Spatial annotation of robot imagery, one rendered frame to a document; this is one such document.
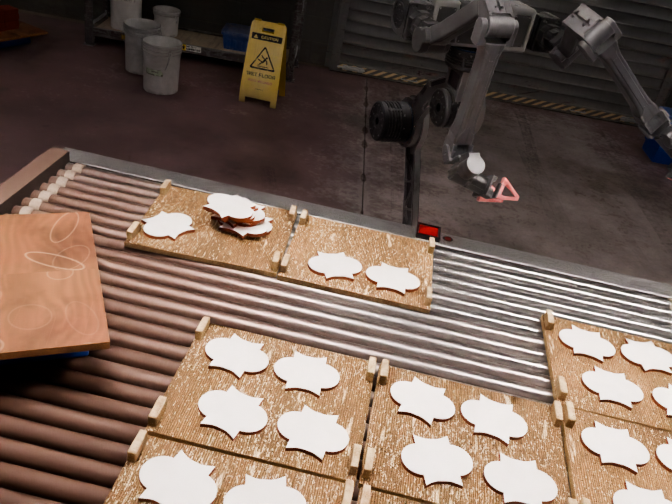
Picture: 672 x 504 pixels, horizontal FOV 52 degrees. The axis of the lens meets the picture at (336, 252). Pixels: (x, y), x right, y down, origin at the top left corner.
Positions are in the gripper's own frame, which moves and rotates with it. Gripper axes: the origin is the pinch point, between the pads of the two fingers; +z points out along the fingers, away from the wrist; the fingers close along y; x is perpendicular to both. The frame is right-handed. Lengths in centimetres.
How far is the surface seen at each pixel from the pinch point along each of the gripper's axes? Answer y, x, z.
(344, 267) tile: 9, -40, -41
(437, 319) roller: 23, -43, -15
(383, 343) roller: 31, -54, -29
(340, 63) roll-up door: -433, 158, -14
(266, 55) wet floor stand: -331, 103, -79
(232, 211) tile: -1, -38, -74
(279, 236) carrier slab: -5, -38, -58
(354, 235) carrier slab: -7.2, -28.9, -37.6
